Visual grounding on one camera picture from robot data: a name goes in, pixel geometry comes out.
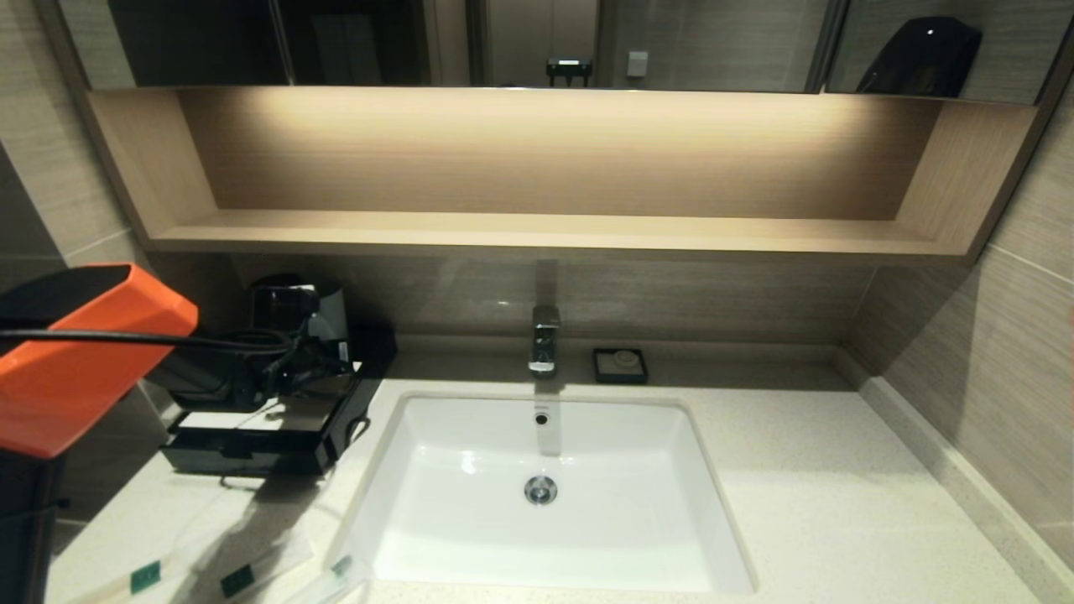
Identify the small item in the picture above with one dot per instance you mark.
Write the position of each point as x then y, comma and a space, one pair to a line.
340, 569

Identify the chrome sink faucet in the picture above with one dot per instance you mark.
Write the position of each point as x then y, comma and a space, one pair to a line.
544, 335

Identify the white ceramic sink basin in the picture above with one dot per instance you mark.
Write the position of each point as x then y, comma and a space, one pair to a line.
470, 520

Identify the black glossy wall dispenser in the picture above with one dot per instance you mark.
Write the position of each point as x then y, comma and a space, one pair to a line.
916, 60

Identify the black square soap dish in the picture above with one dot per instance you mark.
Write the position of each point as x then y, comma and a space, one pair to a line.
602, 371

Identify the black and orange left arm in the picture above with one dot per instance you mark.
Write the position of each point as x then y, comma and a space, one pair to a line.
75, 386

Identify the black amenity box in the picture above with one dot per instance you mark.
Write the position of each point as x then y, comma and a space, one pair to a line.
252, 457

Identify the grey plastic cup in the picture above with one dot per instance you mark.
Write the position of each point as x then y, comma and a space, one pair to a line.
334, 310

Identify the toothbrush with green label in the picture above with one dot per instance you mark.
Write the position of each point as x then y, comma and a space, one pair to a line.
144, 577
237, 580

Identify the white square plate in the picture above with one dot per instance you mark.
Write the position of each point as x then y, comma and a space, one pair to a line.
210, 419

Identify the wall mirror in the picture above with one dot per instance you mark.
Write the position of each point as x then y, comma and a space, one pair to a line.
713, 42

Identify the chrome sink drain stopper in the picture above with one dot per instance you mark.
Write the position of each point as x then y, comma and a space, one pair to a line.
541, 491

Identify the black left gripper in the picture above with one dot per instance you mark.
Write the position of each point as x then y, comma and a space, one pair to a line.
285, 373

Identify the round white soap bar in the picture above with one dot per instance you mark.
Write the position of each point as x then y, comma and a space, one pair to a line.
625, 361

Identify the wooden wall shelf niche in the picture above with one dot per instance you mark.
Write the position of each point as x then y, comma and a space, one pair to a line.
545, 235

